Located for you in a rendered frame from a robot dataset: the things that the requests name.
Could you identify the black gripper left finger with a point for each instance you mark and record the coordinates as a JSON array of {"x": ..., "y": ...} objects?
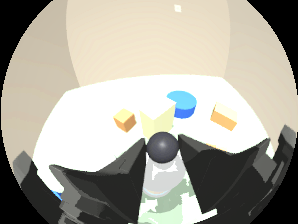
[{"x": 118, "y": 185}]

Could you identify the glass coffee press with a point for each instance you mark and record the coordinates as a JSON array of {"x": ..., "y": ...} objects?
[{"x": 164, "y": 167}]

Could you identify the white cylinder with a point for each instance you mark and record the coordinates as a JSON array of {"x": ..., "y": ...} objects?
[{"x": 99, "y": 159}]

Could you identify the blue short cylinder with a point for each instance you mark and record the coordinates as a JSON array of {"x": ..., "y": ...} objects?
[
  {"x": 186, "y": 103},
  {"x": 58, "y": 194}
]

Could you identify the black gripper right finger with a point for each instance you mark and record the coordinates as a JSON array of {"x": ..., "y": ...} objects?
[{"x": 213, "y": 172}]

